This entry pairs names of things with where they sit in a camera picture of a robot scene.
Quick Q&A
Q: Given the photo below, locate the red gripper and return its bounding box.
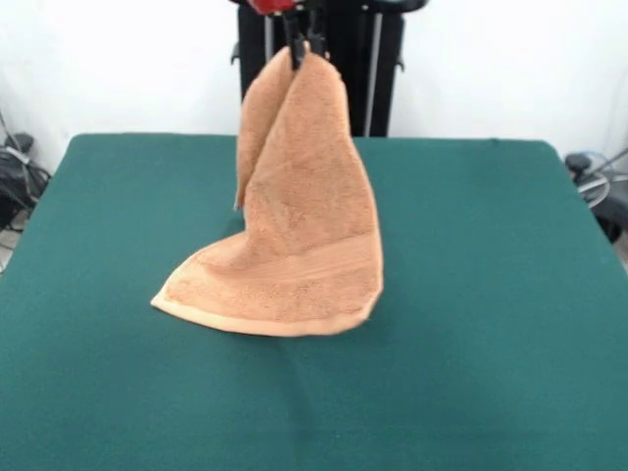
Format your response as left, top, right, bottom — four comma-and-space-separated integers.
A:
244, 0, 328, 71

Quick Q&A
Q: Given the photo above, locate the tan terry towel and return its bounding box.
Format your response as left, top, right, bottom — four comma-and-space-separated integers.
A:
149, 38, 385, 340

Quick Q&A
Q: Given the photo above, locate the black wheeled stand base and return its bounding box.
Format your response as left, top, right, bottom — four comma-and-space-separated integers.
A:
563, 146, 628, 246
0, 131, 53, 232

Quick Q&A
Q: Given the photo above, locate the dark green table cloth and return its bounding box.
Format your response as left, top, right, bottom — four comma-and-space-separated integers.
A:
0, 132, 628, 471

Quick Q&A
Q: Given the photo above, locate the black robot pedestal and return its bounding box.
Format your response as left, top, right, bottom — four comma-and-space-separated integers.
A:
228, 0, 428, 137

